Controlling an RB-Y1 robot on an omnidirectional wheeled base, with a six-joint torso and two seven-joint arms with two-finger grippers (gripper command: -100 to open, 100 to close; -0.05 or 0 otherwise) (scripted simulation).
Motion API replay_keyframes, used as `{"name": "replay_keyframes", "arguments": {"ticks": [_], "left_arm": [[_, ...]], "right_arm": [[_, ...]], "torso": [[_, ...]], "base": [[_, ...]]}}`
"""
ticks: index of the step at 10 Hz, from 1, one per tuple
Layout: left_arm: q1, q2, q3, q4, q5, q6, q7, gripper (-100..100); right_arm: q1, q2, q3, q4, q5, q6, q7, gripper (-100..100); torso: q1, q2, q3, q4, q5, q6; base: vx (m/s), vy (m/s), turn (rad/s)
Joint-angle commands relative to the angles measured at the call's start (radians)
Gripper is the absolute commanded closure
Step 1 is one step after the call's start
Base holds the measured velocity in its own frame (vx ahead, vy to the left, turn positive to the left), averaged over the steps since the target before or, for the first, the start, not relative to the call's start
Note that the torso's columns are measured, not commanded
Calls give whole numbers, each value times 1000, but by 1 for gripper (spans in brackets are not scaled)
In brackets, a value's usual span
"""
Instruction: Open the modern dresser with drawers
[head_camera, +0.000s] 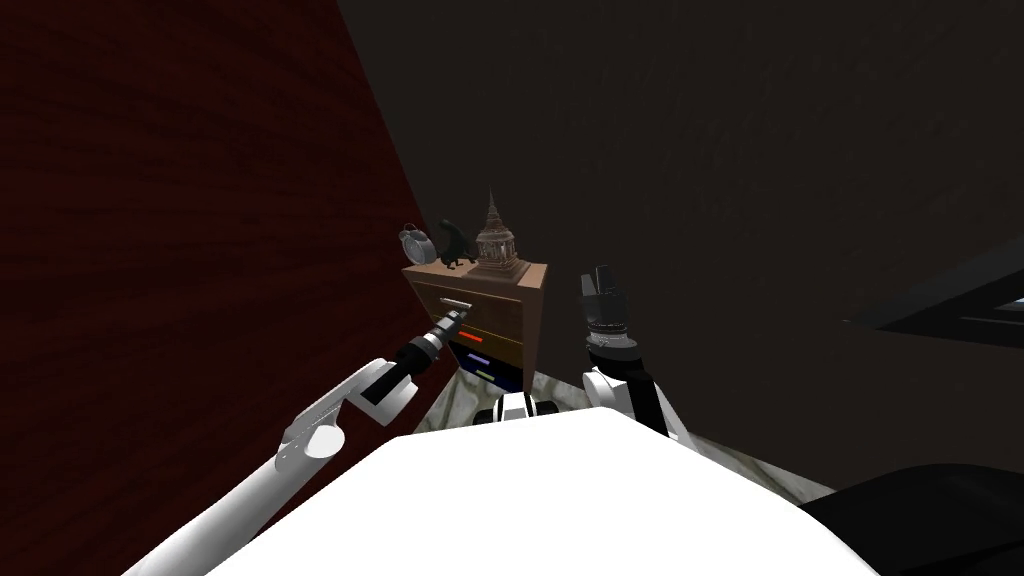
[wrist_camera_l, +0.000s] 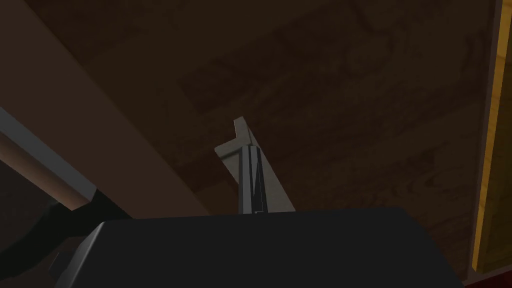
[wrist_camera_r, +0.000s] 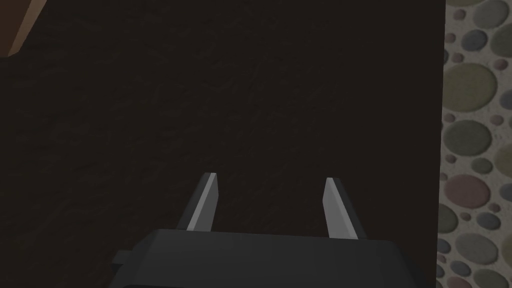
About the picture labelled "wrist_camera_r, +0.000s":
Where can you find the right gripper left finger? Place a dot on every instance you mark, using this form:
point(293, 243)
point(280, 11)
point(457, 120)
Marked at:
point(203, 208)

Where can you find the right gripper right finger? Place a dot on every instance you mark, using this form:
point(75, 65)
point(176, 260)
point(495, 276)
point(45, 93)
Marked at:
point(339, 216)

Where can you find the dark brown wooden table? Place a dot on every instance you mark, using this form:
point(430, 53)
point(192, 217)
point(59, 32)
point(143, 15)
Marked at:
point(248, 100)

